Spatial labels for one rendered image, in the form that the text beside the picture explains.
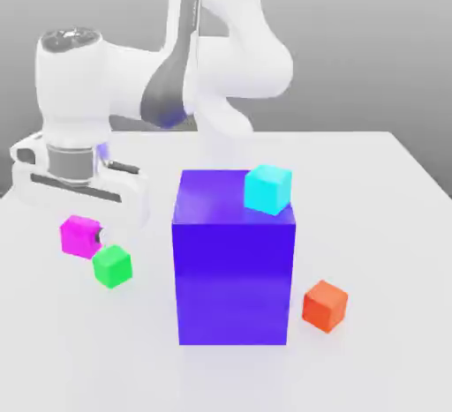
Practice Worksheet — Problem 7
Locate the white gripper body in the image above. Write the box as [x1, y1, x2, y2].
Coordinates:
[11, 162, 151, 230]

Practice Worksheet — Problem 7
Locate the large purple box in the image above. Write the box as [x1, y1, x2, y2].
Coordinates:
[171, 169, 297, 347]

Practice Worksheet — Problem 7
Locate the small green cube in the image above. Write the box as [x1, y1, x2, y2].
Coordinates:
[92, 243, 134, 290]

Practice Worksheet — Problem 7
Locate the small cyan cube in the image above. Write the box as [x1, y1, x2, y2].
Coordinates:
[243, 163, 294, 217]

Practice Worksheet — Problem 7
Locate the small orange cube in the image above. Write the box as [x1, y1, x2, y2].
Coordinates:
[301, 279, 350, 334]

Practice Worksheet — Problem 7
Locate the small magenta cube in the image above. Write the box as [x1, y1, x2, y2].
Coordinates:
[59, 214, 104, 261]

